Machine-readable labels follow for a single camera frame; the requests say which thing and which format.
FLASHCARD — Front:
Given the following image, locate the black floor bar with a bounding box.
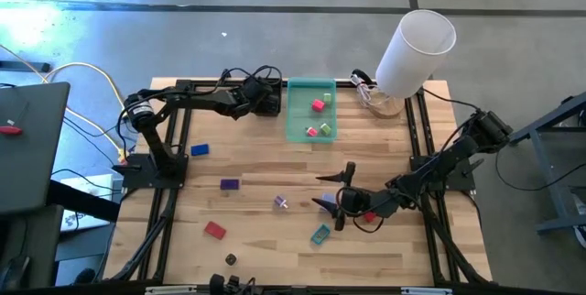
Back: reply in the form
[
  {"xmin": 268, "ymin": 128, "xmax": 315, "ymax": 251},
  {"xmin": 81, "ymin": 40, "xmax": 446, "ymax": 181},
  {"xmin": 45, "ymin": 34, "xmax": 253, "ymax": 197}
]
[{"xmin": 0, "ymin": 60, "xmax": 52, "ymax": 74}]

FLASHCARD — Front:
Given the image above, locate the blue-grey metal cart frame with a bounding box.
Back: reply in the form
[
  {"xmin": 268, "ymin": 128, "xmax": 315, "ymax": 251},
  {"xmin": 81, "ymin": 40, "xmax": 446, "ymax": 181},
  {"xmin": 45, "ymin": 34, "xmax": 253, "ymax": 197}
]
[{"xmin": 503, "ymin": 91, "xmax": 586, "ymax": 241}]

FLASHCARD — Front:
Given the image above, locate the dark grey desk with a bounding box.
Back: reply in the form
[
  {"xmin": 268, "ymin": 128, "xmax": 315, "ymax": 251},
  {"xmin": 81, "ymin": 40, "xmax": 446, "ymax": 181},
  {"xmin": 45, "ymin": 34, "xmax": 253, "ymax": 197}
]
[{"xmin": 0, "ymin": 82, "xmax": 71, "ymax": 216}]

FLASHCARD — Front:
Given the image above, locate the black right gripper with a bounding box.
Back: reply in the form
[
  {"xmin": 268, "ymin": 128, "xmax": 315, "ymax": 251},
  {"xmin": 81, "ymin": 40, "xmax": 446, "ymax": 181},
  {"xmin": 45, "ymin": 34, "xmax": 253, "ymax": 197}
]
[{"xmin": 310, "ymin": 162, "xmax": 370, "ymax": 232}]

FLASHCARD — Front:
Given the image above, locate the black aluminium table frame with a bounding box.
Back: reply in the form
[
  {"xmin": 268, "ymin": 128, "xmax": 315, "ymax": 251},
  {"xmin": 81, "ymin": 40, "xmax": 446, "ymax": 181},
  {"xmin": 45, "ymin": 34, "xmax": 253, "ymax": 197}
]
[{"xmin": 109, "ymin": 77, "xmax": 491, "ymax": 287}]

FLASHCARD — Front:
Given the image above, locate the black device with cables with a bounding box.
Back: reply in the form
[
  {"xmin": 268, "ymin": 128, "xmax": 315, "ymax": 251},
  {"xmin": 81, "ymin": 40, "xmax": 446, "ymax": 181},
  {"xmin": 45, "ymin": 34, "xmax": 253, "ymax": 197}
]
[{"xmin": 208, "ymin": 274, "xmax": 258, "ymax": 295}]

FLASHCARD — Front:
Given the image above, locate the white shade table lamp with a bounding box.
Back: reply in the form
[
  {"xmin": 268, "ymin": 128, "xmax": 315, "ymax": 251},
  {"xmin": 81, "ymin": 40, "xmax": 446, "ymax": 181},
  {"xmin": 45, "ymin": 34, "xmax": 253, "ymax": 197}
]
[{"xmin": 365, "ymin": 9, "xmax": 458, "ymax": 120}]

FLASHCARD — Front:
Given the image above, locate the long black arm cable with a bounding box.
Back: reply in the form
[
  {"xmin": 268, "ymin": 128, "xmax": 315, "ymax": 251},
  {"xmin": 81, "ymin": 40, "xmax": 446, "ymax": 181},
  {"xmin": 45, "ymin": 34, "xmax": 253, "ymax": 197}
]
[{"xmin": 421, "ymin": 86, "xmax": 482, "ymax": 114}]

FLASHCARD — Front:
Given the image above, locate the red-handled screwdriver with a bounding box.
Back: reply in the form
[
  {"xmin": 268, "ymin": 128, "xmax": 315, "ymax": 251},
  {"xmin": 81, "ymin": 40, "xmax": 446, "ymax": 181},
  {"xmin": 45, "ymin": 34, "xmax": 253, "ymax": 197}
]
[{"xmin": 0, "ymin": 100, "xmax": 31, "ymax": 137}]

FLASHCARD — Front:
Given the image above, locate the teal rectangular holder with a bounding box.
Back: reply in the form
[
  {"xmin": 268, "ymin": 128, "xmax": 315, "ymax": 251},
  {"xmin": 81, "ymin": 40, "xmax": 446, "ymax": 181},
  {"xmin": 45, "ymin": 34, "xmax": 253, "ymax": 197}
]
[{"xmin": 309, "ymin": 224, "xmax": 332, "ymax": 246}]

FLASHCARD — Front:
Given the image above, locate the white metal bracket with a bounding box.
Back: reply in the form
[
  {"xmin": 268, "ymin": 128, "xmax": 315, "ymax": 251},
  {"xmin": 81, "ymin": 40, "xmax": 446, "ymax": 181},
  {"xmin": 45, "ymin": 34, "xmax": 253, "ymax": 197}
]
[
  {"xmin": 401, "ymin": 286, "xmax": 454, "ymax": 295},
  {"xmin": 145, "ymin": 285, "xmax": 199, "ymax": 295}
]

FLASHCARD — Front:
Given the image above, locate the black computer mouse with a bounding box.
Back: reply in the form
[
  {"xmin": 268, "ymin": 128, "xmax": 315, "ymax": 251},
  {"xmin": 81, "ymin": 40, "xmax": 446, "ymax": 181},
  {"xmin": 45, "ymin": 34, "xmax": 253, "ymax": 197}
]
[{"xmin": 0, "ymin": 254, "xmax": 31, "ymax": 290}]

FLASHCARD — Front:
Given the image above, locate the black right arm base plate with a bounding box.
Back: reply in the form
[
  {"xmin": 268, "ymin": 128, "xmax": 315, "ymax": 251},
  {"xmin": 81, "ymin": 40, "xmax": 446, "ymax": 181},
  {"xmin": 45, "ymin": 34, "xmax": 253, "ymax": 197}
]
[{"xmin": 409, "ymin": 155, "xmax": 486, "ymax": 193}]

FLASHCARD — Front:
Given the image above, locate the yellow extension cable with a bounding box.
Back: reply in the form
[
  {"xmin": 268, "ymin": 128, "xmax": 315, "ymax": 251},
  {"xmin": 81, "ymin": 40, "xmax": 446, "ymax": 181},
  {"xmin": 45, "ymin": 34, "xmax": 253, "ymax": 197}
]
[{"xmin": 0, "ymin": 43, "xmax": 137, "ymax": 166}]

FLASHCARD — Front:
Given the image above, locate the small black bin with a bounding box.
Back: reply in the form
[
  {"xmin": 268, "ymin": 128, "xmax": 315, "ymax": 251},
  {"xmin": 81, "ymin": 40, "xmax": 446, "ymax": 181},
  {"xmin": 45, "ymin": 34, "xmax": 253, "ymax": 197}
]
[{"xmin": 251, "ymin": 77, "xmax": 284, "ymax": 118}]

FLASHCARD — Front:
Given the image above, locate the teal translucent bin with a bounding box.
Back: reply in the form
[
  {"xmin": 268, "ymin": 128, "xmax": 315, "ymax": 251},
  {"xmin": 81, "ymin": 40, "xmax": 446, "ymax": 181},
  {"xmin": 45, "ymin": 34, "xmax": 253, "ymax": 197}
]
[{"xmin": 286, "ymin": 78, "xmax": 338, "ymax": 145}]

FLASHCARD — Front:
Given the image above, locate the white coiled cable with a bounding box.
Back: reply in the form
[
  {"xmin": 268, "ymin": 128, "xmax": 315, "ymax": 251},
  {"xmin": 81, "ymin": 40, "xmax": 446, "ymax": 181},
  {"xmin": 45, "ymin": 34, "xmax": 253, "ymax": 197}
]
[{"xmin": 350, "ymin": 69, "xmax": 379, "ymax": 108}]

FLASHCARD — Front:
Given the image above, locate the black floor cable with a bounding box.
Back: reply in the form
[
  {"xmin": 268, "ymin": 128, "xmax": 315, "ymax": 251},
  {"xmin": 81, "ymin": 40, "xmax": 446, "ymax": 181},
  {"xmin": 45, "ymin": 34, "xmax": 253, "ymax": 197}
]
[{"xmin": 494, "ymin": 146, "xmax": 586, "ymax": 192}]

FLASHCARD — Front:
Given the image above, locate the white printed sheet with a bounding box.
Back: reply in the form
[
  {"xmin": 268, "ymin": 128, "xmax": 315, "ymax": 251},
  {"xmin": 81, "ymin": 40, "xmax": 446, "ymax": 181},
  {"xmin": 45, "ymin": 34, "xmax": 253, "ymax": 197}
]
[{"xmin": 59, "ymin": 173, "xmax": 121, "ymax": 233}]

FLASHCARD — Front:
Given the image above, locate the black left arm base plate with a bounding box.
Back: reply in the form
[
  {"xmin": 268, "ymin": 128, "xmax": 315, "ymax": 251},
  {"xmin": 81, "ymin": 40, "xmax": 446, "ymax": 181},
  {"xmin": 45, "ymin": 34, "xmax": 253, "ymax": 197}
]
[{"xmin": 113, "ymin": 152, "xmax": 190, "ymax": 191}]

